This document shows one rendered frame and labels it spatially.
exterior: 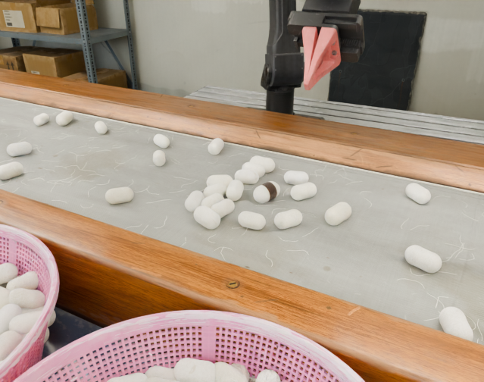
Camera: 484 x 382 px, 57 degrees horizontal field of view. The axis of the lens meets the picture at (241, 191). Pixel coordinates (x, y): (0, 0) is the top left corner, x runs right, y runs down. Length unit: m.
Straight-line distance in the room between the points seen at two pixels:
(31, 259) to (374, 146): 0.47
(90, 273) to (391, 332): 0.27
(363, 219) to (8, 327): 0.38
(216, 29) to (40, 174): 2.29
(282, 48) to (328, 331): 0.70
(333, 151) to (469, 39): 1.92
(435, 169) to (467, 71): 1.93
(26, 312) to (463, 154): 0.57
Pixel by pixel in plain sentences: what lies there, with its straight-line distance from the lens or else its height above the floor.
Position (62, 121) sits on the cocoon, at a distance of 0.85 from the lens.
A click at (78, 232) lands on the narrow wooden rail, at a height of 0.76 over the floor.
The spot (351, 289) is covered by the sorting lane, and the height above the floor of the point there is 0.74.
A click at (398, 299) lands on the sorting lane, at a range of 0.44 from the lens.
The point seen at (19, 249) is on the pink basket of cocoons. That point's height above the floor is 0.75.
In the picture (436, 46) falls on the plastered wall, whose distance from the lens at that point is 2.55.
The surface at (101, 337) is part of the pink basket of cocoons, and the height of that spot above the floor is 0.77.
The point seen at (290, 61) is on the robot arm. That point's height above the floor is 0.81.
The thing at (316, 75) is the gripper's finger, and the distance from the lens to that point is 0.64.
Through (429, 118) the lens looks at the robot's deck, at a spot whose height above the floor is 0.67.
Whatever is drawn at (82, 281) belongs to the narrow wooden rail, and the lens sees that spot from 0.47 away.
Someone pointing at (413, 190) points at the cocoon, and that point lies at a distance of 0.59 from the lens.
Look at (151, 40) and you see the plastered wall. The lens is 3.15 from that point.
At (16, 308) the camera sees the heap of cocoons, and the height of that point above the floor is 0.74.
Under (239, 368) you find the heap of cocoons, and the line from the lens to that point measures 0.37.
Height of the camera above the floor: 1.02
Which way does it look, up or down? 28 degrees down
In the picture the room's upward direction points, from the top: straight up
